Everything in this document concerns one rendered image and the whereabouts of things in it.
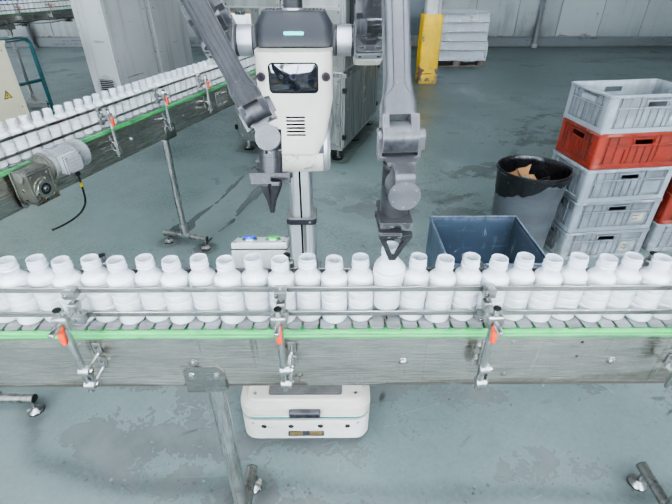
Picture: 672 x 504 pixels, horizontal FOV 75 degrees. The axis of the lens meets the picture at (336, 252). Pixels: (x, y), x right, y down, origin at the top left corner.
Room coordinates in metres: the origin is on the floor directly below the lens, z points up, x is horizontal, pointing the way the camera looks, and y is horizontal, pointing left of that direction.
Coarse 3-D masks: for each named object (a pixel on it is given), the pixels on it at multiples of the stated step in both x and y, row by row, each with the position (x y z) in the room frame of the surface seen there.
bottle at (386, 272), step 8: (392, 248) 0.81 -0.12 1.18; (384, 256) 0.78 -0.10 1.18; (376, 264) 0.79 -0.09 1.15; (384, 264) 0.78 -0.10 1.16; (392, 264) 0.77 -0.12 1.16; (400, 264) 0.78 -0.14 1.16; (376, 272) 0.78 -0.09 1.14; (384, 272) 0.77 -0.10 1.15; (392, 272) 0.76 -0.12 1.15; (400, 272) 0.77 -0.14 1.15; (376, 280) 0.78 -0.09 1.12; (384, 280) 0.76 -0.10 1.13; (392, 280) 0.76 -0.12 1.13; (400, 280) 0.77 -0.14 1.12; (376, 296) 0.78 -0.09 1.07; (384, 296) 0.77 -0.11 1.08; (392, 296) 0.77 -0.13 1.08; (376, 304) 0.78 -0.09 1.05; (384, 304) 0.77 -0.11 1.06; (392, 304) 0.77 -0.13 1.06
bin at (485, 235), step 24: (432, 216) 1.39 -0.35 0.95; (456, 216) 1.39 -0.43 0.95; (480, 216) 1.39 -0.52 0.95; (504, 216) 1.39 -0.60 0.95; (432, 240) 1.32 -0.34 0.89; (456, 240) 1.39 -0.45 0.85; (480, 240) 1.39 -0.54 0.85; (504, 240) 1.39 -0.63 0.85; (528, 240) 1.25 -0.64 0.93; (432, 264) 1.27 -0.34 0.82; (456, 264) 1.09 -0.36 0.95
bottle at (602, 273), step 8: (600, 256) 0.80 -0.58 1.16; (608, 256) 0.81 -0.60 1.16; (600, 264) 0.79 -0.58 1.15; (608, 264) 0.78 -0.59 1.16; (616, 264) 0.78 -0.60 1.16; (592, 272) 0.79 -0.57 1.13; (600, 272) 0.78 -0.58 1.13; (608, 272) 0.78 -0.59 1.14; (592, 280) 0.78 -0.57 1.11; (600, 280) 0.77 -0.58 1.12; (608, 280) 0.77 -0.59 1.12; (616, 280) 0.77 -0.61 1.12; (584, 296) 0.79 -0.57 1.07; (592, 296) 0.77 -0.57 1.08; (600, 296) 0.77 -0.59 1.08; (608, 296) 0.77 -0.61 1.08; (584, 304) 0.78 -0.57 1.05; (592, 304) 0.77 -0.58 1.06; (600, 304) 0.77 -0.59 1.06; (584, 320) 0.77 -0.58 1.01; (592, 320) 0.77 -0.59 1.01
